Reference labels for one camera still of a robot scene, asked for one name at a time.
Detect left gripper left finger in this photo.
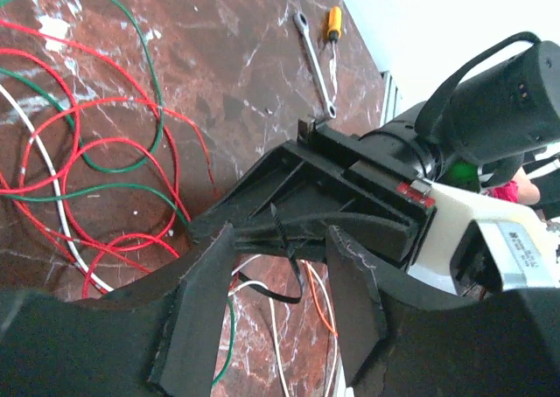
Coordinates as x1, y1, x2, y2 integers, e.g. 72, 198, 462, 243
1, 225, 235, 396

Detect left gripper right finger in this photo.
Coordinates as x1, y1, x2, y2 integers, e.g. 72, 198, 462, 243
325, 226, 559, 396

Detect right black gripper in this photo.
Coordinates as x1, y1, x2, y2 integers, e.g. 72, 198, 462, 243
188, 121, 438, 266

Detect black zip tie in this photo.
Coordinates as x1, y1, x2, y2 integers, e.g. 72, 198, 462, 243
234, 202, 307, 304

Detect orange wire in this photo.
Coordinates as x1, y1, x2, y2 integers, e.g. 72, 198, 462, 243
304, 261, 340, 339

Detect white wire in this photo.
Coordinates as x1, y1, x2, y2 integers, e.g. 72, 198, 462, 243
0, 84, 340, 397

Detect green wire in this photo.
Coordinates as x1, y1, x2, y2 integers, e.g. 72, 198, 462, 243
0, 0, 237, 389

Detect red wire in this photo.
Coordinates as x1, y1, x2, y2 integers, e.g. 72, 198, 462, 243
0, 18, 220, 300

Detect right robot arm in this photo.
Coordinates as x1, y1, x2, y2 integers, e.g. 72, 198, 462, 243
188, 32, 559, 267

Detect silver wrench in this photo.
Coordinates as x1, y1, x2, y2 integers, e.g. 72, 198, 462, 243
293, 11, 336, 119

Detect orange handle tool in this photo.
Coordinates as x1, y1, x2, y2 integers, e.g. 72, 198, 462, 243
325, 6, 342, 92

